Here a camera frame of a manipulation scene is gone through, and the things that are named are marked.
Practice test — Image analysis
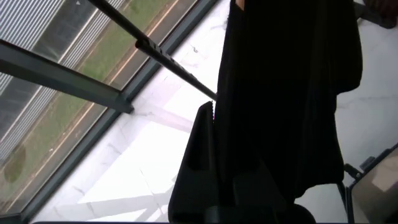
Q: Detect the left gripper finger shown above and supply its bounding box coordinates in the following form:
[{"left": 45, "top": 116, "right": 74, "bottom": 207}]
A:
[{"left": 167, "top": 101, "right": 218, "bottom": 222}]

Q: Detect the black garment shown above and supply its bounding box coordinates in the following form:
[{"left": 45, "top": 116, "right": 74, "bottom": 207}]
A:
[{"left": 214, "top": 0, "right": 364, "bottom": 222}]

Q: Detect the black clothes rack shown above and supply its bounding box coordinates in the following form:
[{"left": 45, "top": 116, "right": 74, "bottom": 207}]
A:
[{"left": 86, "top": 0, "right": 218, "bottom": 102}]

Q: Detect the dark brown wooden stand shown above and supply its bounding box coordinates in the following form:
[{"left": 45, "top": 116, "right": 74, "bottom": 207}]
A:
[{"left": 353, "top": 0, "right": 398, "bottom": 29}]

